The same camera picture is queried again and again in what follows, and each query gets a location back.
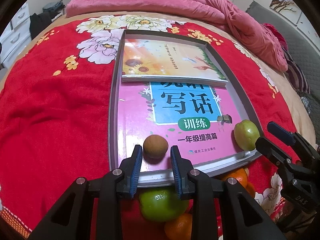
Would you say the striped pillow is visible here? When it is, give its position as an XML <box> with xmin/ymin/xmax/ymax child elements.
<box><xmin>282</xmin><ymin>47</ymin><xmax>311</xmax><ymax>94</ymax></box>

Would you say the pink workbook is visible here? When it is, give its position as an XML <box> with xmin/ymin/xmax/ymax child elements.
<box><xmin>118</xmin><ymin>82</ymin><xmax>254</xmax><ymax>168</ymax></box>

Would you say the orange tangerine front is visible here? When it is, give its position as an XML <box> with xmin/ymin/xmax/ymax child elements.
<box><xmin>164</xmin><ymin>213</ymin><xmax>193</xmax><ymax>240</ymax></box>

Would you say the small tan longan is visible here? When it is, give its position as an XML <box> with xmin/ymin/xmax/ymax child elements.
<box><xmin>244</xmin><ymin>167</ymin><xmax>249</xmax><ymax>176</ymax></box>

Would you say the white drawer cabinet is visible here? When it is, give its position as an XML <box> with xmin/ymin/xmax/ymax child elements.
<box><xmin>1</xmin><ymin>2</ymin><xmax>31</xmax><ymax>69</ymax></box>

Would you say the orange tangerine back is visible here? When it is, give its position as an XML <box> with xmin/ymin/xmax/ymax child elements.
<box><xmin>220</xmin><ymin>168</ymin><xmax>248</xmax><ymax>188</ymax></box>

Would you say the pink quilt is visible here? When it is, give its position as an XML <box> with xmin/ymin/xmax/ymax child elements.
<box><xmin>66</xmin><ymin>0</ymin><xmax>288</xmax><ymax>72</ymax></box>

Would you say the sunflower cover book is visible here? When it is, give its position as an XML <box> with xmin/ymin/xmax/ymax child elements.
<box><xmin>122</xmin><ymin>39</ymin><xmax>228</xmax><ymax>87</ymax></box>

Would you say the brown longan fruit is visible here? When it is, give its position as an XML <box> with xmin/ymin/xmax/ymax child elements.
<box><xmin>143</xmin><ymin>134</ymin><xmax>169</xmax><ymax>159</ymax></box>

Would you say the large green fruit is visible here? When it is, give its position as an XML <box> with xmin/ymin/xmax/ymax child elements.
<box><xmin>139</xmin><ymin>187</ymin><xmax>189</xmax><ymax>222</ymax></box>

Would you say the small green apple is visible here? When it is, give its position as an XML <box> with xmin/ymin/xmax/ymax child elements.
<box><xmin>233</xmin><ymin>119</ymin><xmax>260</xmax><ymax>151</ymax></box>

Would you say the wall painting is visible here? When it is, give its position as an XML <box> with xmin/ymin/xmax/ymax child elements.
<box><xmin>270</xmin><ymin>0</ymin><xmax>302</xmax><ymax>25</ymax></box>

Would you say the black clothing pile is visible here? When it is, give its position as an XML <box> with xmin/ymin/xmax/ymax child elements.
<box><xmin>29</xmin><ymin>12</ymin><xmax>52</xmax><ymax>40</ymax></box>

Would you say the grey shallow cardboard box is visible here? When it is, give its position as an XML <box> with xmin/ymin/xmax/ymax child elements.
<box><xmin>108</xmin><ymin>30</ymin><xmax>262</xmax><ymax>176</ymax></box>

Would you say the orange tangerine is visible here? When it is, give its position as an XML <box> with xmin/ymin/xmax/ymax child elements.
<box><xmin>164</xmin><ymin>213</ymin><xmax>193</xmax><ymax>240</ymax></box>
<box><xmin>220</xmin><ymin>168</ymin><xmax>248</xmax><ymax>188</ymax></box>
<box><xmin>246</xmin><ymin>181</ymin><xmax>255</xmax><ymax>198</ymax></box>

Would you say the grey headboard cushion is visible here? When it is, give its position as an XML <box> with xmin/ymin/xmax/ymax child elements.
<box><xmin>246</xmin><ymin>1</ymin><xmax>319</xmax><ymax>144</ymax></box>

